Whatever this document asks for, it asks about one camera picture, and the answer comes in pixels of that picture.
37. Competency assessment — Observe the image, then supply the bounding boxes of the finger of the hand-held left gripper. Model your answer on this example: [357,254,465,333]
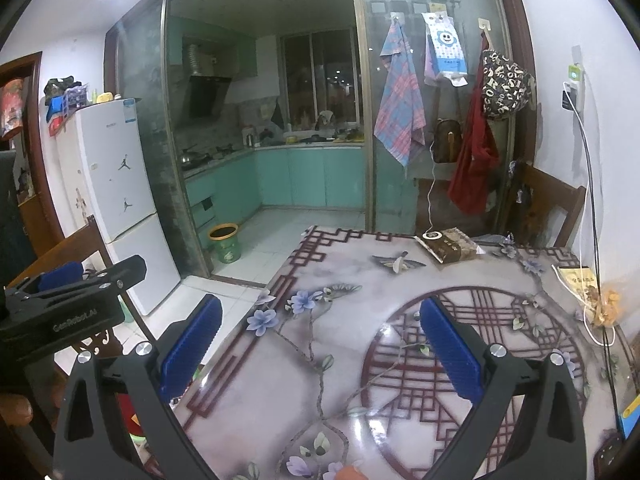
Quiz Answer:
[20,261,85,293]
[4,255,147,312]

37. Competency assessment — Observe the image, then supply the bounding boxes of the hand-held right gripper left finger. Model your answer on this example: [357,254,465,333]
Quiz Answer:
[52,294,236,480]

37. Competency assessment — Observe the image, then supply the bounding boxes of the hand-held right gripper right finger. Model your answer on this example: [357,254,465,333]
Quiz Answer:
[419,296,587,480]

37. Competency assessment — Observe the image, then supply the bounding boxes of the red basin green rim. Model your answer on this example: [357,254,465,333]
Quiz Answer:
[116,364,203,467]

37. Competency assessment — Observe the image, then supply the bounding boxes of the carved wooden chair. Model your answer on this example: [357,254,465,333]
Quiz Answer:
[20,215,153,361]

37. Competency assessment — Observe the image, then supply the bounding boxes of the white refrigerator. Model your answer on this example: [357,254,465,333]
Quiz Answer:
[55,99,182,317]

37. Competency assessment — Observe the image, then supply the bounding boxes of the floral plastic tablecloth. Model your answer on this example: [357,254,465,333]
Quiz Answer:
[170,227,632,480]

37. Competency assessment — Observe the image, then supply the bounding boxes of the green waste bin yellow rim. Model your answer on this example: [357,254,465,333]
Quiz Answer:
[207,223,241,264]

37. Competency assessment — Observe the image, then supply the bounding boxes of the yellow booklet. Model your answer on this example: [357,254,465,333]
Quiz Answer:
[557,266,598,306]

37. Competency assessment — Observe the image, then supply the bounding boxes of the clear bag of orange snacks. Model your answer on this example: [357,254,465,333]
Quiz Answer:
[585,285,623,332]

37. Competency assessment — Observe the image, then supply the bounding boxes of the blue plastic basket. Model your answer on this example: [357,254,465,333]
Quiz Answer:
[46,87,88,123]

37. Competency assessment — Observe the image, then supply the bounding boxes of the plain wooden chair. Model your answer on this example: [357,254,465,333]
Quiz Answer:
[500,160,587,251]

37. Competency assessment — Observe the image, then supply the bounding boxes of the red printed canister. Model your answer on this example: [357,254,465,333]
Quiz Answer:
[0,79,26,137]

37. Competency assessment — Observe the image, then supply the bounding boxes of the red cloth bag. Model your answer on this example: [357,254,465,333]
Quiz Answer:
[447,35,501,216]

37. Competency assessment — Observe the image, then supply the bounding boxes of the blue green toy board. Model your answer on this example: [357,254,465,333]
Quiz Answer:
[617,395,640,442]

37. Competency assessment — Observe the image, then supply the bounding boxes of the teal kitchen cabinets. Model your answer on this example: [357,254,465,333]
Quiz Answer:
[182,142,368,226]

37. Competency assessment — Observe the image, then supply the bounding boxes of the brown handbag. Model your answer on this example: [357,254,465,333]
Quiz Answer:
[432,119,463,163]

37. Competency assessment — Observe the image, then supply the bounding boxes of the black range hood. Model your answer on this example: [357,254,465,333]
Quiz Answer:
[182,42,233,121]

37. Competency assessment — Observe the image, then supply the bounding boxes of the plaid towel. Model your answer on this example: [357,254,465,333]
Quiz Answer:
[374,22,426,168]

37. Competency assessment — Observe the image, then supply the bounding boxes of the letter print bag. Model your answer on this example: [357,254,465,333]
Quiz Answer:
[481,50,536,121]

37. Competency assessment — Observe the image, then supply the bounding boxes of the blue white hanging packet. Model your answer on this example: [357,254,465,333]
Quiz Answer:
[422,10,469,88]

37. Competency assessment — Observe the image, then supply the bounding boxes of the thin white hanging cable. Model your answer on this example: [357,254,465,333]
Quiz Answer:
[424,85,444,242]

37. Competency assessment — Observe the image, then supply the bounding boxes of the black cable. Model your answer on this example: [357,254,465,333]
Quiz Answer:
[582,75,622,411]

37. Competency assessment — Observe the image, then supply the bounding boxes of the white charging cable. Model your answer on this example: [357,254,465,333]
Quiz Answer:
[552,72,618,346]

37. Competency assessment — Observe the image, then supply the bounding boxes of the white wall power strip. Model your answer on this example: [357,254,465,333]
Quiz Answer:
[562,62,586,111]

